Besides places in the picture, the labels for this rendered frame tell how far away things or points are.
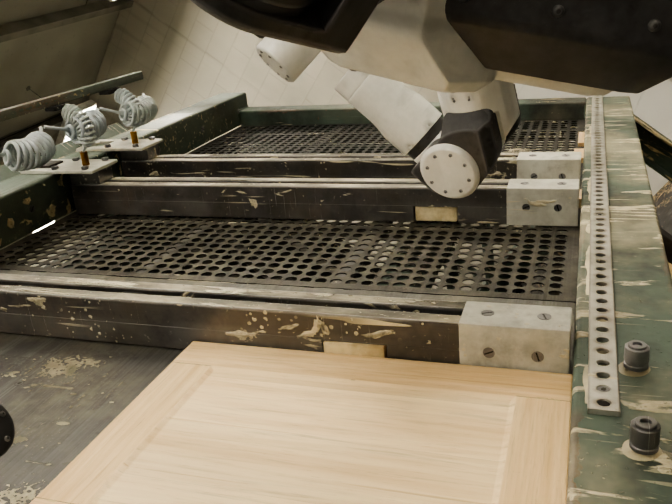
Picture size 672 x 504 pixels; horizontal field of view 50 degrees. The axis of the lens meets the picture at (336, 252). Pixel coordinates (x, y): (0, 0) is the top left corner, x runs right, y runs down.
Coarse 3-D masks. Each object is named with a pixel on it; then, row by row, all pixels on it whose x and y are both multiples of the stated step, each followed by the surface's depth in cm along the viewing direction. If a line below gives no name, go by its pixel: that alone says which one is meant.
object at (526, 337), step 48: (0, 288) 107; (48, 288) 105; (96, 288) 105; (144, 288) 102; (192, 288) 101; (240, 288) 99; (96, 336) 103; (144, 336) 101; (192, 336) 98; (240, 336) 95; (288, 336) 93; (336, 336) 91; (384, 336) 88; (432, 336) 86; (480, 336) 84; (528, 336) 82
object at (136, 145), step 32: (128, 96) 178; (128, 160) 179; (160, 160) 175; (192, 160) 173; (224, 160) 170; (256, 160) 167; (288, 160) 165; (320, 160) 162; (352, 160) 160; (384, 160) 158; (512, 160) 149; (544, 160) 147; (576, 160) 145
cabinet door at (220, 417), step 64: (192, 384) 87; (256, 384) 86; (320, 384) 85; (384, 384) 84; (448, 384) 82; (512, 384) 81; (128, 448) 76; (192, 448) 76; (256, 448) 75; (320, 448) 74; (384, 448) 73; (448, 448) 72; (512, 448) 71
